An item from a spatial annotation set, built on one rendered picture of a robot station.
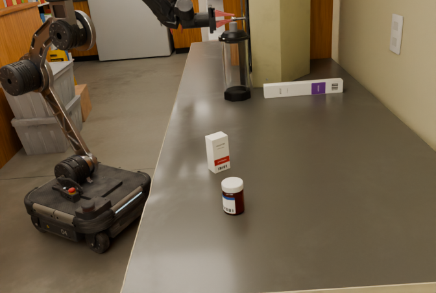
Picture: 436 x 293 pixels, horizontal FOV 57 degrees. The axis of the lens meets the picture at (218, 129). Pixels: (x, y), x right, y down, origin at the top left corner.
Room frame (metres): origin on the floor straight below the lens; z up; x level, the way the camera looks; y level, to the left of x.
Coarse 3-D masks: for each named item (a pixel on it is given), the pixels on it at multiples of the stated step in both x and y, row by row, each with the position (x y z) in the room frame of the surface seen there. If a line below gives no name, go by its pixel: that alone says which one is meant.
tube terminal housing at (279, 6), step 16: (256, 0) 1.51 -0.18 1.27; (272, 0) 1.51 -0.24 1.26; (288, 0) 1.54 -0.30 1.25; (304, 0) 1.61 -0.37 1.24; (256, 16) 1.51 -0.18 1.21; (272, 16) 1.51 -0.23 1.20; (288, 16) 1.54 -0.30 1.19; (304, 16) 1.61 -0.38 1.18; (256, 32) 1.51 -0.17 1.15; (272, 32) 1.51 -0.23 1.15; (288, 32) 1.54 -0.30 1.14; (304, 32) 1.61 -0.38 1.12; (256, 48) 1.51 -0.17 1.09; (272, 48) 1.51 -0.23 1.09; (288, 48) 1.54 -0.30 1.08; (304, 48) 1.62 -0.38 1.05; (256, 64) 1.51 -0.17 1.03; (272, 64) 1.51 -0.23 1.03; (288, 64) 1.54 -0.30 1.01; (304, 64) 1.62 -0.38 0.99; (256, 80) 1.51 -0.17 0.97; (272, 80) 1.51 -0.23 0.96; (288, 80) 1.54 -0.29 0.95
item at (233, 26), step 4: (232, 24) 1.40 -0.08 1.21; (236, 24) 1.41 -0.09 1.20; (232, 28) 1.40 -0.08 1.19; (236, 28) 1.41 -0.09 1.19; (224, 32) 1.40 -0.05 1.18; (228, 32) 1.40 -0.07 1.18; (232, 32) 1.39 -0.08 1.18; (236, 32) 1.39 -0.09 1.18; (240, 32) 1.39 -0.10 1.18; (244, 32) 1.40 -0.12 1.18; (224, 36) 1.39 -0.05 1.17; (228, 36) 1.38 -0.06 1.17; (232, 36) 1.37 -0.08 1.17; (236, 36) 1.37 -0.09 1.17; (240, 36) 1.38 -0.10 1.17
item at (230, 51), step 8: (224, 48) 1.39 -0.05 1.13; (232, 48) 1.37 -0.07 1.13; (240, 48) 1.37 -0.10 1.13; (224, 56) 1.39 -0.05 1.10; (232, 56) 1.37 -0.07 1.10; (240, 56) 1.37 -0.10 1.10; (224, 64) 1.39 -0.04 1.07; (232, 64) 1.37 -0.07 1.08; (240, 64) 1.37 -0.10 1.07; (224, 72) 1.40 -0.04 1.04; (232, 72) 1.37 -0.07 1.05; (240, 72) 1.37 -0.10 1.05; (248, 72) 1.41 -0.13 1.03; (224, 80) 1.40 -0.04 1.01; (232, 80) 1.37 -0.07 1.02; (240, 80) 1.37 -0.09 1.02; (248, 80) 1.40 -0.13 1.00; (224, 88) 1.41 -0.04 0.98; (232, 88) 1.38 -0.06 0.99; (240, 88) 1.37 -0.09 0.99; (248, 88) 1.40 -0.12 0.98
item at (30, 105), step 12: (72, 60) 3.67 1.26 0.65; (60, 72) 3.34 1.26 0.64; (72, 72) 3.63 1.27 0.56; (0, 84) 3.09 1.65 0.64; (60, 84) 3.32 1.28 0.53; (72, 84) 3.59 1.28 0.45; (12, 96) 3.11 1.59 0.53; (24, 96) 3.10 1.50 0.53; (36, 96) 3.10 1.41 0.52; (60, 96) 3.29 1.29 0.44; (72, 96) 3.56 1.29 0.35; (12, 108) 3.12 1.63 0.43; (24, 108) 3.12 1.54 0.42; (36, 108) 3.11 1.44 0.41; (48, 108) 3.11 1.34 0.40
